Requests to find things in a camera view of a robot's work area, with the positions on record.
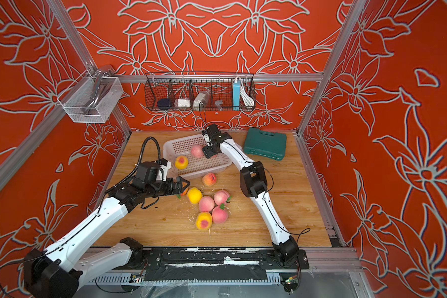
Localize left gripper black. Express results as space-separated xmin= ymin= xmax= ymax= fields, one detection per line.
xmin=145 ymin=176 xmax=189 ymax=199

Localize pink peach front with leaf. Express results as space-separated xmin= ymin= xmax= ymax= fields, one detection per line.
xmin=191 ymin=145 xmax=205 ymax=158

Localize pink peach with leaf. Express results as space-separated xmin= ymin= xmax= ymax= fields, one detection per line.
xmin=191 ymin=145 xmax=205 ymax=158
xmin=213 ymin=189 xmax=231 ymax=206
xmin=211 ymin=204 xmax=228 ymax=224

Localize orange red peach with leaf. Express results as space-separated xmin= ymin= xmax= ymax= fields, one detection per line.
xmin=176 ymin=188 xmax=189 ymax=199

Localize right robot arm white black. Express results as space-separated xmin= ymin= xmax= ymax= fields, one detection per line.
xmin=202 ymin=124 xmax=310 ymax=267

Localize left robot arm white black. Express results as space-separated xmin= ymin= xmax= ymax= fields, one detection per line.
xmin=11 ymin=156 xmax=190 ymax=298

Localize pink plastic perforated basket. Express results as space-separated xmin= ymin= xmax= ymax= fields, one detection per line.
xmin=163 ymin=134 xmax=232 ymax=180

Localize orange pink peach near basket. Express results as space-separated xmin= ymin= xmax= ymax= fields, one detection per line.
xmin=202 ymin=173 xmax=217 ymax=187

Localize white packet in basket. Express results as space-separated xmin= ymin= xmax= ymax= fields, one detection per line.
xmin=192 ymin=90 xmax=211 ymax=111

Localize white adapter in basket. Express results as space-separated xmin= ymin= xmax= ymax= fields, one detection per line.
xmin=175 ymin=98 xmax=191 ymax=109

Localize dark round object in basket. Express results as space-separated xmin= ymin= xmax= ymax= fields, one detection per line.
xmin=157 ymin=98 xmax=171 ymax=111

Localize light blue box in basket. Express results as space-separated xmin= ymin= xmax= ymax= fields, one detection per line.
xmin=232 ymin=78 xmax=241 ymax=111

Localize pink peach middle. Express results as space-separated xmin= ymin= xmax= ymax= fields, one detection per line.
xmin=198 ymin=196 xmax=216 ymax=213

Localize yellow red peach front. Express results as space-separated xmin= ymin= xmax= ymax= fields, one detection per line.
xmin=196 ymin=212 xmax=213 ymax=230

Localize pink peach with leaf upper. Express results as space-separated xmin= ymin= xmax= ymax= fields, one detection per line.
xmin=213 ymin=189 xmax=231 ymax=206

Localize pink peach with leaf lower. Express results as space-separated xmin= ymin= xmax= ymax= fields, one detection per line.
xmin=211 ymin=204 xmax=228 ymax=224

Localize green plastic tool case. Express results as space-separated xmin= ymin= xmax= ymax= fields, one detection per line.
xmin=243 ymin=128 xmax=287 ymax=161

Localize metal tongs in bin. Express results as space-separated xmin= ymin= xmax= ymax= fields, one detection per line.
xmin=83 ymin=69 xmax=109 ymax=115

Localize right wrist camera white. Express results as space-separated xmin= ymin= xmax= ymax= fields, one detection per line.
xmin=202 ymin=130 xmax=211 ymax=144

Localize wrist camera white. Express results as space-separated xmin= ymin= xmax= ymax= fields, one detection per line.
xmin=156 ymin=158 xmax=172 ymax=181
xmin=202 ymin=130 xmax=211 ymax=144

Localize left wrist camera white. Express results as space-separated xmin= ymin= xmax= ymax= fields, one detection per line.
xmin=156 ymin=158 xmax=172 ymax=181

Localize white cable in basket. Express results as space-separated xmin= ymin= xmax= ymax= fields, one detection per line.
xmin=240 ymin=79 xmax=256 ymax=109

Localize black wire wall basket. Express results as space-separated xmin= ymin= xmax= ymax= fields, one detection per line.
xmin=144 ymin=72 xmax=257 ymax=112

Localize clear plastic wall bin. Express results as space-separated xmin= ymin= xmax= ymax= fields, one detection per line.
xmin=58 ymin=68 xmax=124 ymax=124

